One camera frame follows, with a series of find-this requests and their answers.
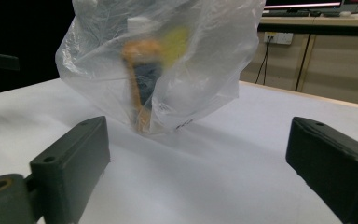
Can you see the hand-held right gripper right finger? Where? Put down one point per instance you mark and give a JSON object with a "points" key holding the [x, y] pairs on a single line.
{"points": [[335, 161]]}

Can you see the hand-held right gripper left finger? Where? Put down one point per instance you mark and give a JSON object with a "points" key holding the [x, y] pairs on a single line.
{"points": [[71, 161]]}

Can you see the orange and dark packet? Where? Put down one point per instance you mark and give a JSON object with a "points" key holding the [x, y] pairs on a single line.
{"points": [[141, 81]]}

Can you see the yellow item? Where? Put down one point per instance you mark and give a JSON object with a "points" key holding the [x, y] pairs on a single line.
{"points": [[175, 43]]}

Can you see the clear plastic bag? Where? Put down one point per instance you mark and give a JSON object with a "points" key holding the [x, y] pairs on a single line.
{"points": [[205, 62]]}

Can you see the black keyboard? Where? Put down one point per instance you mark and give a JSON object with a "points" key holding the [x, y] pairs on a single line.
{"points": [[286, 13]]}

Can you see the white wall socket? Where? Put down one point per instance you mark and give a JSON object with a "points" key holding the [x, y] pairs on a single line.
{"points": [[278, 37]]}

